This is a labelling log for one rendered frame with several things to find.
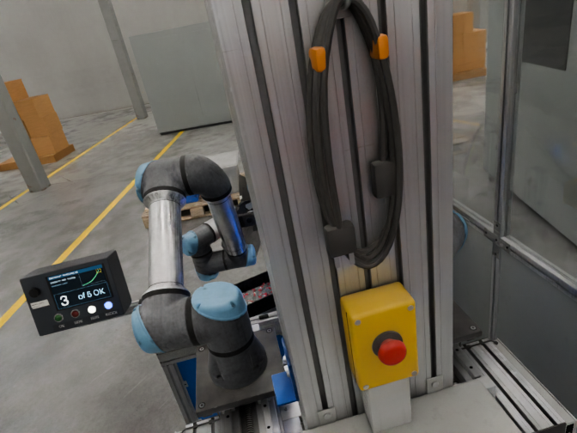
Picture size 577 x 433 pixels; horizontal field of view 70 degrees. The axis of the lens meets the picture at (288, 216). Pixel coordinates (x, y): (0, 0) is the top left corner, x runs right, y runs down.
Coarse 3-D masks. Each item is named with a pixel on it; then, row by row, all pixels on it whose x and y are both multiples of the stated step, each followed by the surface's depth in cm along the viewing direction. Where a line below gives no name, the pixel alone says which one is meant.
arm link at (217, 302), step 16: (208, 288) 98; (224, 288) 98; (192, 304) 94; (208, 304) 93; (224, 304) 92; (240, 304) 95; (192, 320) 93; (208, 320) 93; (224, 320) 92; (240, 320) 95; (192, 336) 94; (208, 336) 94; (224, 336) 94; (240, 336) 96; (224, 352) 97
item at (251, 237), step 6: (246, 210) 178; (246, 228) 176; (252, 228) 175; (246, 234) 176; (252, 234) 175; (246, 240) 175; (252, 240) 174; (258, 240) 173; (222, 246) 183; (258, 246) 172
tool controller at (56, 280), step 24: (72, 264) 127; (96, 264) 125; (24, 288) 123; (48, 288) 124; (72, 288) 125; (96, 288) 126; (120, 288) 130; (48, 312) 125; (96, 312) 127; (120, 312) 128
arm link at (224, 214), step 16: (192, 160) 115; (208, 160) 117; (192, 176) 114; (208, 176) 115; (224, 176) 120; (208, 192) 118; (224, 192) 121; (224, 208) 125; (224, 224) 130; (224, 240) 135; (240, 240) 137; (224, 256) 143; (240, 256) 141
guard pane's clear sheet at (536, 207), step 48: (480, 0) 127; (528, 0) 109; (576, 0) 95; (480, 48) 132; (528, 48) 113; (576, 48) 98; (480, 96) 138; (528, 96) 117; (576, 96) 101; (480, 144) 145; (528, 144) 122; (576, 144) 105; (480, 192) 152; (528, 192) 127; (576, 192) 108; (528, 240) 132; (576, 240) 112
